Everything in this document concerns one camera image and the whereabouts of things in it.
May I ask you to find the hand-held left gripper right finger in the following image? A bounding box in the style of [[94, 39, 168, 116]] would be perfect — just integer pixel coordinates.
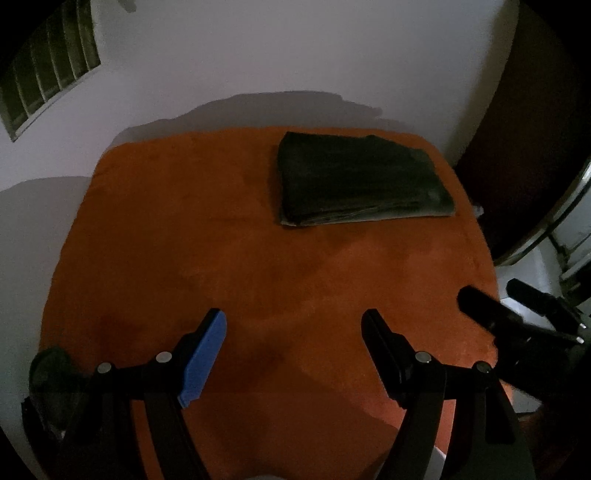
[[361, 308, 539, 480]]

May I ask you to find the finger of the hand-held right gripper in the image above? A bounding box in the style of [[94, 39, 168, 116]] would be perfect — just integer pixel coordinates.
[[457, 286, 523, 339], [506, 278, 585, 345]]

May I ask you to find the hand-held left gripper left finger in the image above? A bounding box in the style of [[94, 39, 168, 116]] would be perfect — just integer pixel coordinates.
[[55, 308, 228, 480]]

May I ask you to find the dark grey-green fleece garment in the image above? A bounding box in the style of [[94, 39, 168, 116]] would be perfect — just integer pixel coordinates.
[[276, 131, 452, 224]]

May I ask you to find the orange fleece blanket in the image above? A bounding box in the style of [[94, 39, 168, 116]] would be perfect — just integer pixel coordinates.
[[39, 127, 502, 480]]

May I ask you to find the crumpled dark towel pile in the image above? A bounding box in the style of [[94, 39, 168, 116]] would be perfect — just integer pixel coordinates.
[[27, 346, 90, 435]]

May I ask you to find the dark wooden door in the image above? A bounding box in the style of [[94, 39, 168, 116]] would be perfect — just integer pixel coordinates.
[[455, 0, 591, 264]]

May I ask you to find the metal door frame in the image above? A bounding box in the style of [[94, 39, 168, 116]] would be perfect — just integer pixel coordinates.
[[493, 159, 591, 278]]

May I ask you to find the wall vent grille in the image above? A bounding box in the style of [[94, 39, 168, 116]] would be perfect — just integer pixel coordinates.
[[0, 0, 102, 143]]

